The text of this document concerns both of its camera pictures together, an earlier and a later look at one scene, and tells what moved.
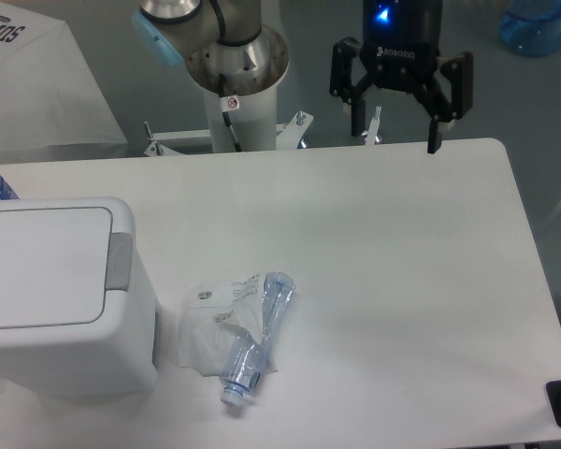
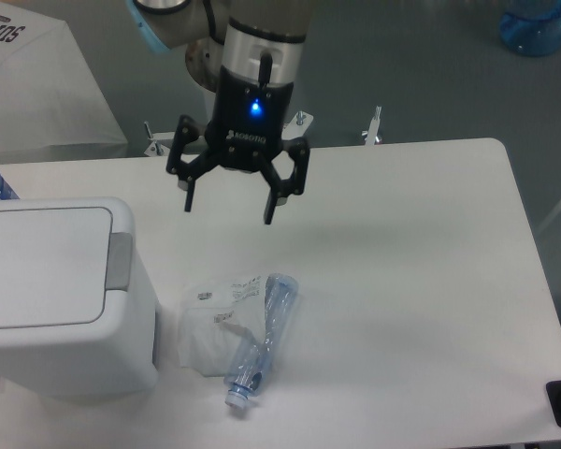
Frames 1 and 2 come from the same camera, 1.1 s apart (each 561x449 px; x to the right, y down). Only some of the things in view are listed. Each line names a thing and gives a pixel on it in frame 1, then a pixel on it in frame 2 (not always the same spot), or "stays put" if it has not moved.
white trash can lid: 45,267 stays put
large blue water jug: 538,27 stays put
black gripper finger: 435,102 → 281,188
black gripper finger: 343,52 → 186,173
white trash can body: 117,356 stays put
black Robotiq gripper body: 401,42 → 248,118
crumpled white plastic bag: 212,313 stays put
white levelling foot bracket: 373,127 stays put
